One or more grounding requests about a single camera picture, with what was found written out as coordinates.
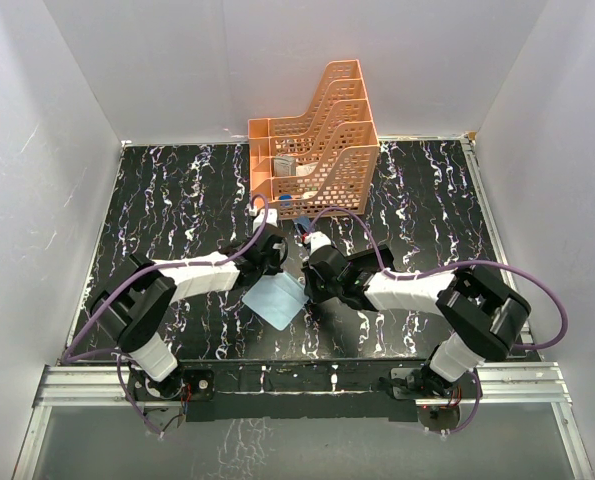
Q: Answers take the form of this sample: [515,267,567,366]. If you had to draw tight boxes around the light blue cleaning cloth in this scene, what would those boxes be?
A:
[242,272,308,331]

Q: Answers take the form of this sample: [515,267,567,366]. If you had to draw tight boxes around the blue sunglasses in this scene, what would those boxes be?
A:
[293,216,310,236]

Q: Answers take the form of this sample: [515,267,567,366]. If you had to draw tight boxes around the black sunglasses case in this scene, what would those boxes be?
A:
[346,244,395,272]

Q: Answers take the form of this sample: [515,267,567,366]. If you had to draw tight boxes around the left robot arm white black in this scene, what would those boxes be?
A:
[86,224,287,399]

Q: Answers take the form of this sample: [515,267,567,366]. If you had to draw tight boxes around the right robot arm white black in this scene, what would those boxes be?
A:
[302,245,531,397]

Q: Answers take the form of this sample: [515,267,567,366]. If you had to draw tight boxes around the grey packet in organizer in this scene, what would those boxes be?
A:
[272,155,297,177]

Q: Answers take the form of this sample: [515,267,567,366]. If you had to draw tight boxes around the white paper in organizer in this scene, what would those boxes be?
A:
[296,162,327,191]

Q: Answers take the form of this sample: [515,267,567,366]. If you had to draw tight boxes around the orange plastic file organizer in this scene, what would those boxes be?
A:
[248,59,380,219]

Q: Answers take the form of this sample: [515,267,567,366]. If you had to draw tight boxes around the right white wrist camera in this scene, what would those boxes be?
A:
[303,231,332,254]

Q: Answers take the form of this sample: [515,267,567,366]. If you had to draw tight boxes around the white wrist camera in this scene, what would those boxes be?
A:
[303,231,332,254]
[251,208,278,232]

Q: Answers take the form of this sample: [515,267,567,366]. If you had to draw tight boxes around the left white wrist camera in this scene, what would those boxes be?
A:
[251,208,278,232]

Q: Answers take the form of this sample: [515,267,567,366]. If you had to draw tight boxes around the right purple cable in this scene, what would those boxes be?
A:
[301,206,569,351]

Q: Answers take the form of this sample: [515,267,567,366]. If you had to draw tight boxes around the purple cable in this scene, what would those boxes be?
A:
[301,206,569,351]
[60,193,271,366]

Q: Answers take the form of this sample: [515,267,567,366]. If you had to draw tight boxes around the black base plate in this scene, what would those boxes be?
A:
[126,357,483,424]

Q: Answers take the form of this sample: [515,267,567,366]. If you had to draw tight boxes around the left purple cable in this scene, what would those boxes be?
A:
[60,193,271,366]

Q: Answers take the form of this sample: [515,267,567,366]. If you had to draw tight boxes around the aluminium frame rail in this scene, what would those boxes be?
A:
[12,362,594,479]

